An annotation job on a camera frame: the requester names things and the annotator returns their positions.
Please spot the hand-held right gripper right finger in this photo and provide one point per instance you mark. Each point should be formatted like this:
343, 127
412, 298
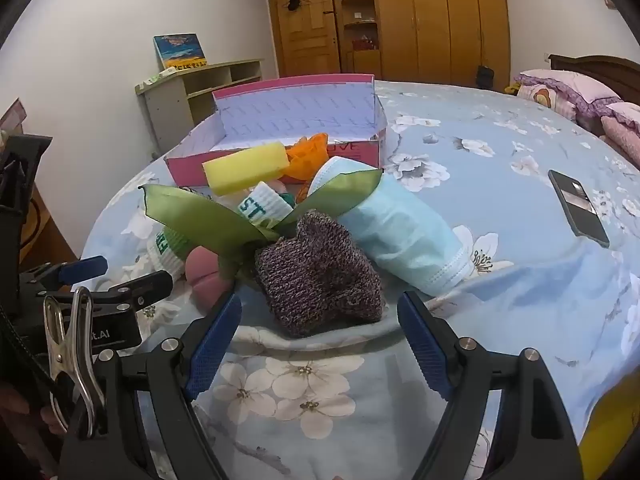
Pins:
425, 345

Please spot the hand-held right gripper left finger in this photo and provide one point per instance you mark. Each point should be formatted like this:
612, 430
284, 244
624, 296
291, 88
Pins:
215, 345

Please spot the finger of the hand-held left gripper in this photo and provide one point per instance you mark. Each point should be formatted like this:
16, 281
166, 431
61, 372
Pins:
82, 266
145, 285

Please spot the white and green sock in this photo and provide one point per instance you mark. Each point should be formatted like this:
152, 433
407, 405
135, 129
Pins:
262, 202
167, 255

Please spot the pink makeup sponge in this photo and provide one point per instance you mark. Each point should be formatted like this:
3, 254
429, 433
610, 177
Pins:
205, 275

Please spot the green ribbon bow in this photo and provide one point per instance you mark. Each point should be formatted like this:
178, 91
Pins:
200, 215

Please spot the blue face mask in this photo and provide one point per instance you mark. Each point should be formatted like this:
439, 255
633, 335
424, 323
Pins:
400, 230

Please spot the yellow sponge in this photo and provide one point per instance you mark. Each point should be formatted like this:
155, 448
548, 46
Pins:
245, 167

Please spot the orange yarn pompom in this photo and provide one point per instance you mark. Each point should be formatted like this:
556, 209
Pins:
307, 155

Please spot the pink cardboard box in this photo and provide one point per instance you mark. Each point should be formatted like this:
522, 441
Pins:
300, 110

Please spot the person's left hand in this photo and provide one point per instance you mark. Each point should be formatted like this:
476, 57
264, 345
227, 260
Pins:
12, 402

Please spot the wooden bedside cabinet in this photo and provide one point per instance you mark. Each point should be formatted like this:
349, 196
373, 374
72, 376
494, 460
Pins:
40, 230

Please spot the metal spring clip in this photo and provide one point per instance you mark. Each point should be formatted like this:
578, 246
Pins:
75, 360

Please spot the blue floral bedsheet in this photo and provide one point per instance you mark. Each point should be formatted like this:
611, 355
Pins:
500, 285

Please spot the beige open bookshelf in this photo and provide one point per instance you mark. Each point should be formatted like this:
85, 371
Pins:
170, 110

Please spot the green and white packet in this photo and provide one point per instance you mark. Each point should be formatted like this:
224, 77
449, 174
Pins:
157, 79

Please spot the black smartphone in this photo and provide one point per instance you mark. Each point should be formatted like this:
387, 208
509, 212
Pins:
577, 207

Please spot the yellow cloth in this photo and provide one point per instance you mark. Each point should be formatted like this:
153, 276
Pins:
615, 435

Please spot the blue and yellow painting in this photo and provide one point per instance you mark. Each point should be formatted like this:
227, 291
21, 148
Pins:
180, 51

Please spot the yellow plush toy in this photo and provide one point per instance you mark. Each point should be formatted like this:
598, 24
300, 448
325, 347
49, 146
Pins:
511, 90

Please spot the black bag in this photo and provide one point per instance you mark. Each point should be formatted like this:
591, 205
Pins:
484, 77

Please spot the pink pillow with purple ruffle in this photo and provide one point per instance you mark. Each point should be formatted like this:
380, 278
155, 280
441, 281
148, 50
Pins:
625, 130
565, 90

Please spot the wooden door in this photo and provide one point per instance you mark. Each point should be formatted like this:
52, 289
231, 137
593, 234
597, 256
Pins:
305, 35

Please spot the red box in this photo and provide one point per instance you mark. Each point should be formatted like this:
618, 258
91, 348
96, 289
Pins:
363, 44

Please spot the black item on door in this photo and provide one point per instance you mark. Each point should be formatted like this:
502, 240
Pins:
294, 0

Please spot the wooden wardrobe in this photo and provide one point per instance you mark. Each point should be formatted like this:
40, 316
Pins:
440, 20

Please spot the dark wooden headboard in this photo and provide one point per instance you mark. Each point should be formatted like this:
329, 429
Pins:
600, 67

